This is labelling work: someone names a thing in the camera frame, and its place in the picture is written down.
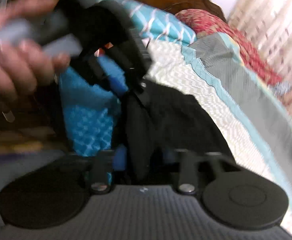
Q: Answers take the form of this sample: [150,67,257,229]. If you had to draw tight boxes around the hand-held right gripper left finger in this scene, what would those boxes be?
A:
[61,145,126,193]

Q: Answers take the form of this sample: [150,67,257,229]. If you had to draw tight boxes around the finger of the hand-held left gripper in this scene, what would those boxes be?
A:
[126,62,150,99]
[85,54,126,97]

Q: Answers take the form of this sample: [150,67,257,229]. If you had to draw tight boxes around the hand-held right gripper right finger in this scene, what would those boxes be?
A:
[161,149,236,193]

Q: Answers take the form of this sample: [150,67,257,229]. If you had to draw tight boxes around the black pants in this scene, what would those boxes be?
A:
[121,82,236,185]

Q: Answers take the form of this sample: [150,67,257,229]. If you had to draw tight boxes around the person's left hand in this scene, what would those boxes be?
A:
[0,0,70,100]

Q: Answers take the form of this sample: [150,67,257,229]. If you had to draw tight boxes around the patterned teal beige bed sheet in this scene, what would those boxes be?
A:
[59,0,292,238]

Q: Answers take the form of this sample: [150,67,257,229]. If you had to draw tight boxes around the red floral blanket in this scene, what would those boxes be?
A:
[176,9,292,120]

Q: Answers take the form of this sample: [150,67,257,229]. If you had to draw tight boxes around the beige leaf print curtain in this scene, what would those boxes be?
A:
[226,0,292,85]

